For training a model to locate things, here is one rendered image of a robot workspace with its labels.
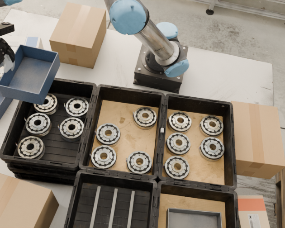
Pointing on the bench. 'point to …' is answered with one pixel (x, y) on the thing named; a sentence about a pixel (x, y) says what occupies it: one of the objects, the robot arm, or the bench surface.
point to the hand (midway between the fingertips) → (10, 66)
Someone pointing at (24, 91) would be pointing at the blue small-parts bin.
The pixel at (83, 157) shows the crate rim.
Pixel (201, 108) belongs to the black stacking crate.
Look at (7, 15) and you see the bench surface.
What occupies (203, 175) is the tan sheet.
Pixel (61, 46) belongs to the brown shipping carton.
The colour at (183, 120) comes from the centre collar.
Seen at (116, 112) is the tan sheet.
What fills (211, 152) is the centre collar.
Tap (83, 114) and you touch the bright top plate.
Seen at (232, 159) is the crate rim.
